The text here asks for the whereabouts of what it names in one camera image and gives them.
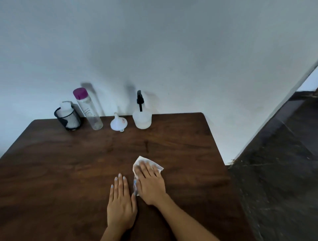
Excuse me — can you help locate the black spray trigger with tube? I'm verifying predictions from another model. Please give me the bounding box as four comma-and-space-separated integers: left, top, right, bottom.
136, 90, 145, 113

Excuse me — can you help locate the white spray bottle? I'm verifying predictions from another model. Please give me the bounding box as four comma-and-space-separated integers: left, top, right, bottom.
132, 109, 153, 130

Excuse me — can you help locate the dark wooden table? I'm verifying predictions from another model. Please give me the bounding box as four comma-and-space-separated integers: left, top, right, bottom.
0, 112, 257, 241

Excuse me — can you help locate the clear water bottle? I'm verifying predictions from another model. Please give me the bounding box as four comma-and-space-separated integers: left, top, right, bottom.
76, 98, 104, 131

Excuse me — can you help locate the white plastic funnel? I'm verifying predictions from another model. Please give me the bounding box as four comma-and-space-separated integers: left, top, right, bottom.
110, 112, 129, 133

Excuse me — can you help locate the person's left hand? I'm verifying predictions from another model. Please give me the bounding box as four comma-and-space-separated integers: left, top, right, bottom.
107, 173, 138, 233

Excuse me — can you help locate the purple bottle cap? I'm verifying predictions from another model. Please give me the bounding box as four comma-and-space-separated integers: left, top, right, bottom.
72, 87, 89, 101

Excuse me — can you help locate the person's right hand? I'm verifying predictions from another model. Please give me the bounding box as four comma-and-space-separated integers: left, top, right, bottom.
133, 161, 170, 207

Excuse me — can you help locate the white tissue wipe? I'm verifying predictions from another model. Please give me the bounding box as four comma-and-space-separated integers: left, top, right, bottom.
132, 156, 165, 197

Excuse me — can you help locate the black mesh holder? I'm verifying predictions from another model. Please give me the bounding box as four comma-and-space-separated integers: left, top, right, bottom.
53, 107, 83, 131

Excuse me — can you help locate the person's right forearm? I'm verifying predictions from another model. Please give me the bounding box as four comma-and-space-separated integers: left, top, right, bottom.
153, 195, 221, 241

